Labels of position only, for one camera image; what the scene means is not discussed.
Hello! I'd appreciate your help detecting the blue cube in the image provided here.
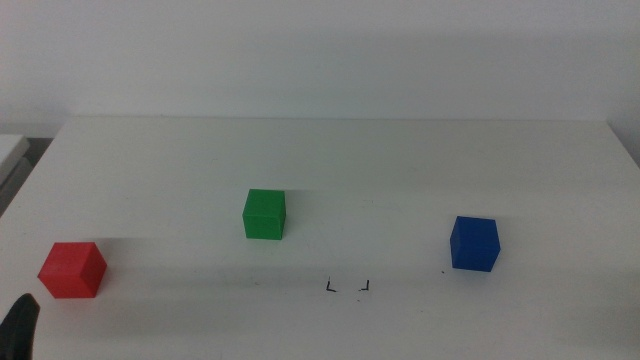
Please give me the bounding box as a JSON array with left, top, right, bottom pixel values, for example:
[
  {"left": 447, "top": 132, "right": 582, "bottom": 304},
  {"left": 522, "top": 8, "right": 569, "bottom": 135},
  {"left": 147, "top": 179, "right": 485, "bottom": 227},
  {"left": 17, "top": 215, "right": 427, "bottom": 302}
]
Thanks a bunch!
[{"left": 449, "top": 215, "right": 502, "bottom": 273}]

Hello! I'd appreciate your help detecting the green cube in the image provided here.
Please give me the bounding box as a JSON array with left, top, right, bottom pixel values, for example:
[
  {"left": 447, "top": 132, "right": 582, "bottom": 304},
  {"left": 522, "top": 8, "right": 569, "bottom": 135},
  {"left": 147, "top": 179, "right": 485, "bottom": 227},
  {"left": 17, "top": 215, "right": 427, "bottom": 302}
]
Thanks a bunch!
[{"left": 241, "top": 188, "right": 287, "bottom": 241}]

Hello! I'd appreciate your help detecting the red cube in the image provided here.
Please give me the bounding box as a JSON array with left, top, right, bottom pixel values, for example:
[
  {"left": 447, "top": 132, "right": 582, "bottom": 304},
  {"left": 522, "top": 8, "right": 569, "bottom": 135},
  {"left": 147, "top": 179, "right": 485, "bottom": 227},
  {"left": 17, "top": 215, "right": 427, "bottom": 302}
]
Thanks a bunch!
[{"left": 37, "top": 241, "right": 108, "bottom": 300}]

